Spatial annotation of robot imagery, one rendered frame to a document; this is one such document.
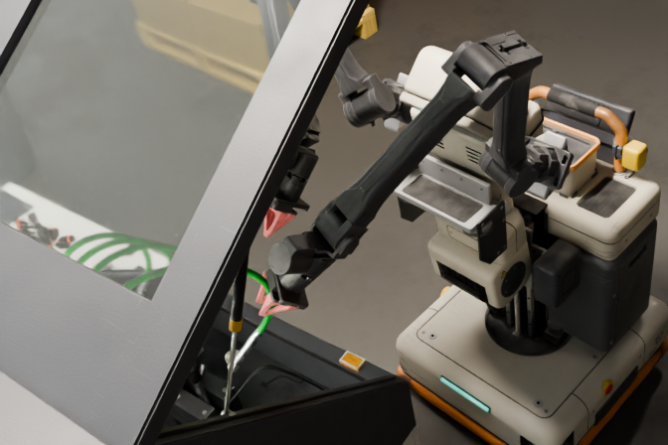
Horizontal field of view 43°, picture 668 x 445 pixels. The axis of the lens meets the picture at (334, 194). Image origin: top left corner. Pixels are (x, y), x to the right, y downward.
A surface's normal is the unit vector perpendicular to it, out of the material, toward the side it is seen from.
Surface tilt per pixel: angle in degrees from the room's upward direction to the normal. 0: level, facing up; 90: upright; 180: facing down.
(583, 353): 0
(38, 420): 0
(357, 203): 40
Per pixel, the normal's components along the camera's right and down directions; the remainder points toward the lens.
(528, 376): -0.17, -0.74
